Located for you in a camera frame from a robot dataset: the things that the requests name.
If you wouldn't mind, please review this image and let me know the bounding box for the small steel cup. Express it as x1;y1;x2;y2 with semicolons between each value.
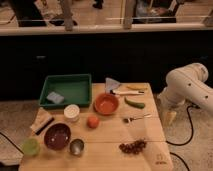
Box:
69;139;84;156

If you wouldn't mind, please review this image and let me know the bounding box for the white round container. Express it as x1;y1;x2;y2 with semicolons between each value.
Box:
64;104;80;122

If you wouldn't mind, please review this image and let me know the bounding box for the brush with black bristles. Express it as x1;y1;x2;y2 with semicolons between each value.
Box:
30;108;54;135

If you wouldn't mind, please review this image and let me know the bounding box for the grey folded cloth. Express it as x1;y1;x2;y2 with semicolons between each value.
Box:
105;77;121;93

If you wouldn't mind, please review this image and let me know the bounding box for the green chili pepper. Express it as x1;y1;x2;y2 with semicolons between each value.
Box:
124;97;145;109

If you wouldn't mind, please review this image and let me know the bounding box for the dark maroon bowl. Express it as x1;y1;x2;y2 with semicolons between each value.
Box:
44;123;71;150

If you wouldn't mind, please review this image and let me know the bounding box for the green plastic cup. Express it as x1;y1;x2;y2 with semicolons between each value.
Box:
22;138;40;156

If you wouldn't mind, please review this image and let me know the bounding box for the metal fork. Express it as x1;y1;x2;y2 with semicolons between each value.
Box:
123;114;151;123

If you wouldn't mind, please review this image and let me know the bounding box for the blue grey sponge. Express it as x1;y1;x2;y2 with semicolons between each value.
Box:
46;92;64;104

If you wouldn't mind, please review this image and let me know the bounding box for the black power cable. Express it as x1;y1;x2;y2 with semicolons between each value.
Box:
165;105;195;171

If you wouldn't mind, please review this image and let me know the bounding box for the dark red grape bunch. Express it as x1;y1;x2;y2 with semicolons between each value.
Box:
119;139;147;155

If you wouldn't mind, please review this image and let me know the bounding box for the orange fruit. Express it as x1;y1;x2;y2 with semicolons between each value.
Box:
87;116;99;129

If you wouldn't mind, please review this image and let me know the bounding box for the green plastic tray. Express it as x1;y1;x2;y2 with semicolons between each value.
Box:
39;74;92;109

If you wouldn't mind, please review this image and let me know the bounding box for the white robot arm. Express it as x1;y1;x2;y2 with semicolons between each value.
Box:
158;63;213;126

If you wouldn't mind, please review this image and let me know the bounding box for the white handled knife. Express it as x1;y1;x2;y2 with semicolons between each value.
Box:
110;90;144;95

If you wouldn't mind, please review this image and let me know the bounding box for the orange red bowl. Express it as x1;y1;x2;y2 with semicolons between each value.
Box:
93;93;119;115

